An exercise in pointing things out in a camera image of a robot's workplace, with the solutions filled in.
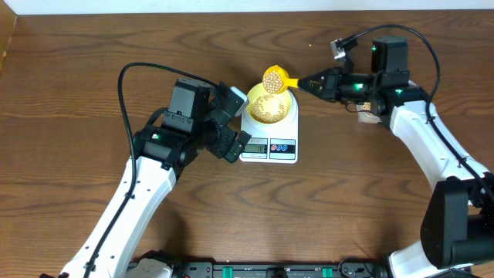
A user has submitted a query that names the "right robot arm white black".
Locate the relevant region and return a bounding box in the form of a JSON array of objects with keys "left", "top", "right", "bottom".
[{"left": 296, "top": 36, "right": 493, "bottom": 277}]

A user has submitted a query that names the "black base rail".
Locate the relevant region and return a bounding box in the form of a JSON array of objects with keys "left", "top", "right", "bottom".
[{"left": 125, "top": 251, "right": 394, "bottom": 278}]

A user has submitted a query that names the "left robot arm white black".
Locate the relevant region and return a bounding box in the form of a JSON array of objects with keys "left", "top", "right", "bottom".
[{"left": 59, "top": 79, "right": 250, "bottom": 277}]

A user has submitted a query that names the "white digital kitchen scale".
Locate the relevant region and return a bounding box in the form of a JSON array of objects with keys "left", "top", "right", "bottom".
[{"left": 240, "top": 91, "right": 299, "bottom": 164}]

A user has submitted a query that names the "yellow bowl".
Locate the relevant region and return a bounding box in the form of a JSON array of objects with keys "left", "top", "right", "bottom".
[{"left": 247, "top": 83, "right": 293, "bottom": 124}]

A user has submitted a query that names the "clear plastic container of soybeans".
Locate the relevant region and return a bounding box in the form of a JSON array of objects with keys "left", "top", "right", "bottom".
[{"left": 357, "top": 80, "right": 420, "bottom": 124}]

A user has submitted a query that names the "yellow measuring scoop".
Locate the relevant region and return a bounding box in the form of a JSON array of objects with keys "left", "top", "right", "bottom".
[{"left": 262, "top": 65, "right": 299, "bottom": 94}]

